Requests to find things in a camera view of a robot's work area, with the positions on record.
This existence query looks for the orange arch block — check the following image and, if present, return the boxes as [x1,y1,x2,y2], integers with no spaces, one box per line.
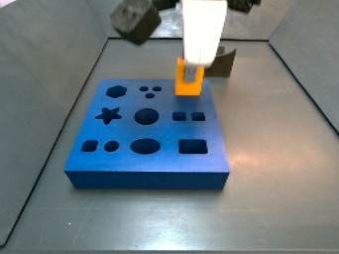
[175,58,204,96]

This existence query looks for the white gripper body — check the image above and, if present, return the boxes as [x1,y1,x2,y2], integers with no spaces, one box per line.
[182,0,229,66]

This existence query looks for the blue shape sorter board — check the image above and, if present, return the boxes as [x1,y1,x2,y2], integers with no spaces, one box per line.
[66,79,231,190]

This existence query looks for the black camera box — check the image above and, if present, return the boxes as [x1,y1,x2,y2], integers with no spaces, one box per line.
[110,0,162,46]

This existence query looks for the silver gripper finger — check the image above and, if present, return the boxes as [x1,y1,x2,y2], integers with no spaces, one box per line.
[184,65,198,83]

